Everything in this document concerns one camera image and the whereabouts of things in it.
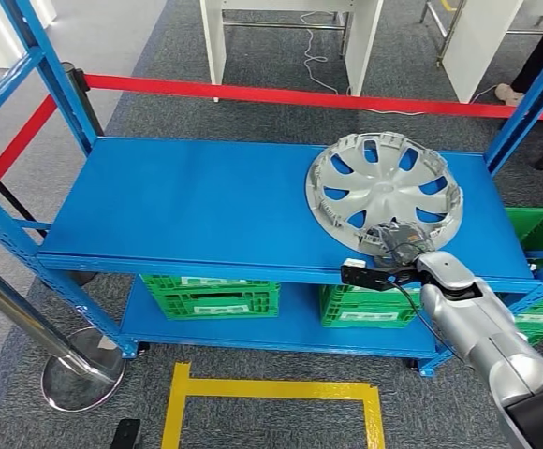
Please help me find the silver plastic wheel hubcap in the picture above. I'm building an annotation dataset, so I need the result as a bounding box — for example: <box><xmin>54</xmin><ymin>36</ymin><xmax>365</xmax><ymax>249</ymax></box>
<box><xmin>305</xmin><ymin>131</ymin><xmax>464</xmax><ymax>256</ymax></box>

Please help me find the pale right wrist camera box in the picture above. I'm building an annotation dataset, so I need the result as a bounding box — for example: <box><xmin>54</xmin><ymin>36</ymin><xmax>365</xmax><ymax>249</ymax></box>
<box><xmin>340</xmin><ymin>258</ymin><xmax>372</xmax><ymax>291</ymax></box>

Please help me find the dark flat robot mount plate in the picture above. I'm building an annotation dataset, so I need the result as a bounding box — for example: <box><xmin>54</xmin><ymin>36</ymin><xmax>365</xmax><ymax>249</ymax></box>
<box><xmin>108</xmin><ymin>418</ymin><xmax>143</xmax><ymax>449</ymax></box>

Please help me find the white table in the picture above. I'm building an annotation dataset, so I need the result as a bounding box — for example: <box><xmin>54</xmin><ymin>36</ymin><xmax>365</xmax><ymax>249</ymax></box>
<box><xmin>418</xmin><ymin>0</ymin><xmax>526</xmax><ymax>106</ymax></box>
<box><xmin>199</xmin><ymin>0</ymin><xmax>386</xmax><ymax>105</ymax></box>

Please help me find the chrome stanchion post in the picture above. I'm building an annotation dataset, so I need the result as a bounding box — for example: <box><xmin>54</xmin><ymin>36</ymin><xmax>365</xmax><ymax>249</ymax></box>
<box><xmin>0</xmin><ymin>249</ymin><xmax>127</xmax><ymax>414</ymax></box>

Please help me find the yellow tape square outline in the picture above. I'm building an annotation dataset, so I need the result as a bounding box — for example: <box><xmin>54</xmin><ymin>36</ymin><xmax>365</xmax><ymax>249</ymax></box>
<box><xmin>160</xmin><ymin>361</ymin><xmax>386</xmax><ymax>449</ymax></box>

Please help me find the person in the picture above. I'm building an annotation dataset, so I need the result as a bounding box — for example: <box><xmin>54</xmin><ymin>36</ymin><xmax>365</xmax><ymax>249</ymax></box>
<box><xmin>494</xmin><ymin>22</ymin><xmax>543</xmax><ymax>108</ymax></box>

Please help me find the white curly cable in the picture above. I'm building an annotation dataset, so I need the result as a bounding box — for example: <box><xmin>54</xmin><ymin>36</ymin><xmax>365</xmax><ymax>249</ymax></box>
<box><xmin>299</xmin><ymin>10</ymin><xmax>429</xmax><ymax>119</ymax></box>

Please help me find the black right wrist camera bracket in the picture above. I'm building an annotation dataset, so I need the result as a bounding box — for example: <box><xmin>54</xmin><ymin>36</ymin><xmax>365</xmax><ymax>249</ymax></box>
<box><xmin>368</xmin><ymin>263</ymin><xmax>426</xmax><ymax>294</ymax></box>

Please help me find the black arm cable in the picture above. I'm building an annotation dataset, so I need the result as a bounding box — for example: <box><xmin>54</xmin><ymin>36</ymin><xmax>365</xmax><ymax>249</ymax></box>
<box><xmin>376</xmin><ymin>238</ymin><xmax>466</xmax><ymax>367</ymax></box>

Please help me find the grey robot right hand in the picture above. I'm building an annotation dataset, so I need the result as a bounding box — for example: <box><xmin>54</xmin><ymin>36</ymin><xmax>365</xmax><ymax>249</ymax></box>
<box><xmin>359</xmin><ymin>221</ymin><xmax>437</xmax><ymax>268</ymax></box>

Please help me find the blue metal shelf rack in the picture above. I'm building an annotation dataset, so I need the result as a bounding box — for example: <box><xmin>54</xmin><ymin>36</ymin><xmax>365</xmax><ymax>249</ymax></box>
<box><xmin>0</xmin><ymin>0</ymin><xmax>543</xmax><ymax>379</ymax></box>

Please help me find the red barrier belt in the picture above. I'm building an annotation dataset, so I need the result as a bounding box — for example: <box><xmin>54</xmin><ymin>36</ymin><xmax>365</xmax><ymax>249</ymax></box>
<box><xmin>0</xmin><ymin>93</ymin><xmax>60</xmax><ymax>194</ymax></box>
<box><xmin>83</xmin><ymin>72</ymin><xmax>543</xmax><ymax>123</ymax></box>

